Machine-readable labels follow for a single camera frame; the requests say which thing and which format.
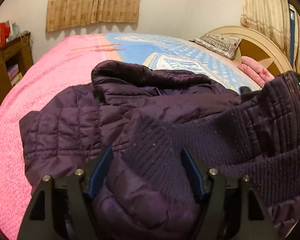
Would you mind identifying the dark wooden desk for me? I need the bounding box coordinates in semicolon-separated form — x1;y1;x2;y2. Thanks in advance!
0;32;33;105

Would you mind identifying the cream wooden bed headboard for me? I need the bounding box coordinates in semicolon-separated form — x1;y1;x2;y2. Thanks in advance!
208;26;293;76

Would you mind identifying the beige floral window curtain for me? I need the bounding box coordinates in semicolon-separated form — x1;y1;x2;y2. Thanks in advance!
45;0;140;33

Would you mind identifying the dark purple quilted jacket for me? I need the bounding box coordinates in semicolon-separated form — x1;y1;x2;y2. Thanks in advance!
19;61;300;239

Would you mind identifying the grey patterned pillow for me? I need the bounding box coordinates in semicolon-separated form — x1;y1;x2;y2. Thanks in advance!
193;34;242;60

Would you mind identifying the red gift box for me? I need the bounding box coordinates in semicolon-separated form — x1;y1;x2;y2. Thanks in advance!
0;22;10;47

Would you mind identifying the beige curtain behind headboard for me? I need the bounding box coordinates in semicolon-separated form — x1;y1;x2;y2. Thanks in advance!
240;0;300;74

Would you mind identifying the folded pink floral quilt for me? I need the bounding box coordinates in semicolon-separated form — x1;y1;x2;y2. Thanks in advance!
238;56;275;88

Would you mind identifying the pink and blue bed blanket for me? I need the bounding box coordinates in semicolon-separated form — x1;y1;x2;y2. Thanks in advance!
0;33;259;239

